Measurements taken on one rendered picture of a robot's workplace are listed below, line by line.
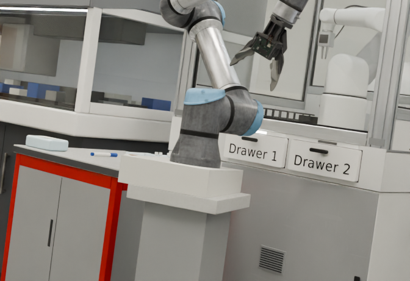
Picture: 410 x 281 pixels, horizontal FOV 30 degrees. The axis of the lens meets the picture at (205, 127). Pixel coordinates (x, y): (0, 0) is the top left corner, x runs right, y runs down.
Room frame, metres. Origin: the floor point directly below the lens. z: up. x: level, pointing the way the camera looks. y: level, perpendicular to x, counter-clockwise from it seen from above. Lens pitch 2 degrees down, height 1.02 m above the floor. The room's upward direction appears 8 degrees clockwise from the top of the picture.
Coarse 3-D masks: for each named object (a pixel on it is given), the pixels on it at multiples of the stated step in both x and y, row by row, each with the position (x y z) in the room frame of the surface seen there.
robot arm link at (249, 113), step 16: (192, 16) 2.50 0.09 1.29; (208, 16) 2.50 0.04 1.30; (224, 16) 2.57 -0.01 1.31; (192, 32) 2.51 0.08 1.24; (208, 32) 2.48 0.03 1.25; (208, 48) 2.45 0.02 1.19; (224, 48) 2.46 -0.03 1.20; (208, 64) 2.43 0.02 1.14; (224, 64) 2.41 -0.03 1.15; (224, 80) 2.37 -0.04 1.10; (240, 96) 2.32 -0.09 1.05; (240, 112) 2.28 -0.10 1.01; (256, 112) 2.32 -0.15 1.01; (240, 128) 2.30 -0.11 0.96; (256, 128) 2.33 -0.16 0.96
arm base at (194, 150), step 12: (180, 132) 2.25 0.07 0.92; (192, 132) 2.21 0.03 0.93; (204, 132) 2.21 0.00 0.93; (180, 144) 2.22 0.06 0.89; (192, 144) 2.20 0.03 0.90; (204, 144) 2.20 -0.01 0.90; (216, 144) 2.24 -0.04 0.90; (180, 156) 2.20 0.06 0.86; (192, 156) 2.19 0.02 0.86; (204, 156) 2.21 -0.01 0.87; (216, 156) 2.22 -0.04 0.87
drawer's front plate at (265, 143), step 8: (232, 136) 3.00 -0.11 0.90; (248, 136) 2.95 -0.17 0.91; (256, 136) 2.92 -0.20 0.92; (264, 136) 2.90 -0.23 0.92; (232, 144) 3.00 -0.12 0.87; (240, 144) 2.97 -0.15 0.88; (248, 144) 2.94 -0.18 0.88; (256, 144) 2.92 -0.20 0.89; (264, 144) 2.89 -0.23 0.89; (272, 144) 2.87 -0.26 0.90; (280, 144) 2.84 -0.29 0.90; (224, 152) 3.02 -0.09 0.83; (240, 152) 2.97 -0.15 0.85; (256, 152) 2.92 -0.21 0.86; (272, 152) 2.87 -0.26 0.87; (280, 152) 2.84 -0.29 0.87; (248, 160) 2.94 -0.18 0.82; (256, 160) 2.91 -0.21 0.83; (264, 160) 2.89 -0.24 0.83; (272, 160) 2.86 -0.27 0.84; (280, 160) 2.84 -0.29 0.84
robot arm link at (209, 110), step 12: (192, 96) 2.22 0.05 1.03; (204, 96) 2.21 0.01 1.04; (216, 96) 2.22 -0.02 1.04; (228, 96) 2.29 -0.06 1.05; (192, 108) 2.22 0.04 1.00; (204, 108) 2.21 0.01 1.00; (216, 108) 2.22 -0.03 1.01; (228, 108) 2.25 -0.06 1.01; (192, 120) 2.21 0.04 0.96; (204, 120) 2.21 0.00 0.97; (216, 120) 2.23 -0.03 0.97; (228, 120) 2.26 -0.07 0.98; (216, 132) 2.23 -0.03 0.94
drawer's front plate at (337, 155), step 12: (300, 144) 2.78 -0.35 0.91; (312, 144) 2.75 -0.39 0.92; (324, 144) 2.72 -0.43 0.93; (312, 156) 2.74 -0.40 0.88; (324, 156) 2.71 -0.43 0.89; (336, 156) 2.68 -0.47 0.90; (348, 156) 2.65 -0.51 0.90; (360, 156) 2.63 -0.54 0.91; (288, 168) 2.81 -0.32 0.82; (300, 168) 2.78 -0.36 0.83; (312, 168) 2.74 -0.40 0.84; (324, 168) 2.71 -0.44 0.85; (336, 168) 2.67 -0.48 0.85; (348, 180) 2.64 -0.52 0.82
